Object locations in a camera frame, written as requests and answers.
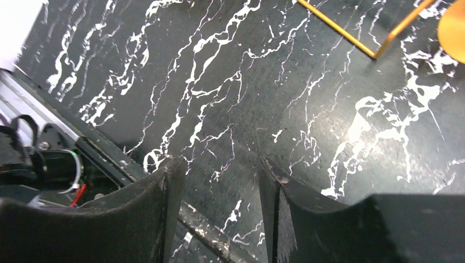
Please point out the yellow wine glass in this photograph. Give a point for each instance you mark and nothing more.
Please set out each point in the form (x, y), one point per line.
(451, 31)

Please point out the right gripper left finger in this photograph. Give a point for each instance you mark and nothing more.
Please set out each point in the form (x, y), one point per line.
(133, 224)

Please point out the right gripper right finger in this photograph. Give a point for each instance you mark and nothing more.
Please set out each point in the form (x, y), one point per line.
(302, 225)

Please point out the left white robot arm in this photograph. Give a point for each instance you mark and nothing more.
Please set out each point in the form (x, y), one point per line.
(41, 169)

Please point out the gold wire wine glass rack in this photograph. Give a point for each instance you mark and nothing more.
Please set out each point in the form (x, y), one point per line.
(370, 26)

